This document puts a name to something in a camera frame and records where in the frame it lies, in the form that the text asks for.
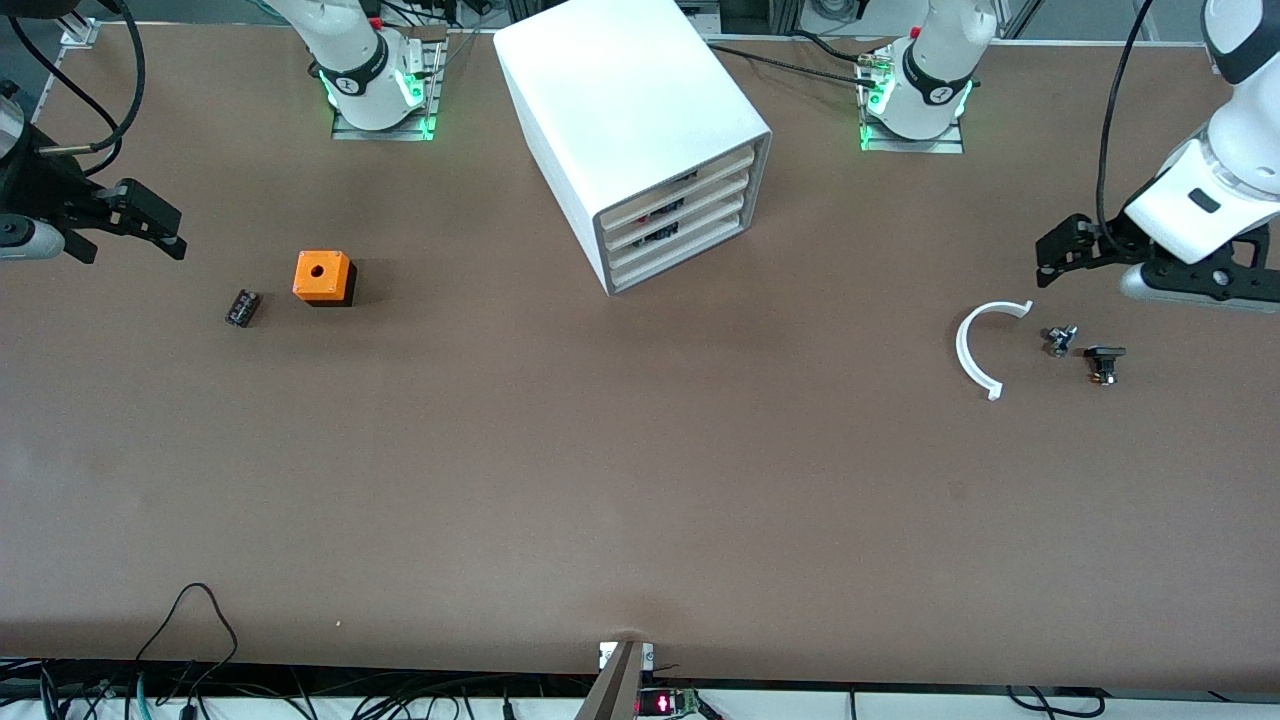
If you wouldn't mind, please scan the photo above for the device with red display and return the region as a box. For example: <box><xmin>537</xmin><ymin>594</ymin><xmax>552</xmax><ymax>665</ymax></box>
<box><xmin>637</xmin><ymin>688</ymin><xmax>701</xmax><ymax>719</ymax></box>

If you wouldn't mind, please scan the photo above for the white bin with orange button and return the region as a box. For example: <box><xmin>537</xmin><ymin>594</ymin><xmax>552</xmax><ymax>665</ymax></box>
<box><xmin>603</xmin><ymin>146</ymin><xmax>755</xmax><ymax>238</ymax></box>

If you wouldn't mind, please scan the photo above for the white curved plastic arc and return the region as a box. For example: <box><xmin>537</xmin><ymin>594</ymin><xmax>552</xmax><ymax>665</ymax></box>
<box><xmin>955</xmin><ymin>299</ymin><xmax>1035</xmax><ymax>401</ymax></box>

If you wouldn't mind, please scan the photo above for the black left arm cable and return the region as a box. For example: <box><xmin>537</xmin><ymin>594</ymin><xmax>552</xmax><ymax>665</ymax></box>
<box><xmin>1096</xmin><ymin>0</ymin><xmax>1156</xmax><ymax>239</ymax></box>

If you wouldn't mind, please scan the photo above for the grey metal post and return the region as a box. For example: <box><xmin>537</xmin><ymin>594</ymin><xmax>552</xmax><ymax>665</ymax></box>
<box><xmin>575</xmin><ymin>640</ymin><xmax>656</xmax><ymax>720</ymax></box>

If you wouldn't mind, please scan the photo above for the small black part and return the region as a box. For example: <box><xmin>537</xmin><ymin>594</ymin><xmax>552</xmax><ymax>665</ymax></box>
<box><xmin>1084</xmin><ymin>345</ymin><xmax>1128</xmax><ymax>388</ymax></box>

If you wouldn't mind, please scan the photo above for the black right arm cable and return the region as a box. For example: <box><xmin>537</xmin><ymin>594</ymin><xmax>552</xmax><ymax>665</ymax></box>
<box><xmin>5</xmin><ymin>0</ymin><xmax>148</xmax><ymax>176</ymax></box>

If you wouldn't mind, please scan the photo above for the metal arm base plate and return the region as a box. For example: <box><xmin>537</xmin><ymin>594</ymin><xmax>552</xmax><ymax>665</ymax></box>
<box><xmin>330</xmin><ymin>40</ymin><xmax>446</xmax><ymax>142</ymax></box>
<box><xmin>858</xmin><ymin>50</ymin><xmax>966</xmax><ymax>154</ymax></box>

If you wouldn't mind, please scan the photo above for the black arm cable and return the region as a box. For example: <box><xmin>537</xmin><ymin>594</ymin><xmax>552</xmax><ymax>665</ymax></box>
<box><xmin>1096</xmin><ymin>0</ymin><xmax>1156</xmax><ymax>239</ymax></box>
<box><xmin>5</xmin><ymin>0</ymin><xmax>148</xmax><ymax>176</ymax></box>

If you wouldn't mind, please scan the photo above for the black looped cable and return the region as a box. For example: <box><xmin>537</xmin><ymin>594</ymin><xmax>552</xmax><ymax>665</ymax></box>
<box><xmin>135</xmin><ymin>583</ymin><xmax>239</xmax><ymax>691</ymax></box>
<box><xmin>1005</xmin><ymin>685</ymin><xmax>1106</xmax><ymax>719</ymax></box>

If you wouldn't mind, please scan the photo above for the orange box with hole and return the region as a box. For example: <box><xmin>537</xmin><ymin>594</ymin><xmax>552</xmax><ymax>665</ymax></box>
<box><xmin>292</xmin><ymin>250</ymin><xmax>358</xmax><ymax>308</ymax></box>

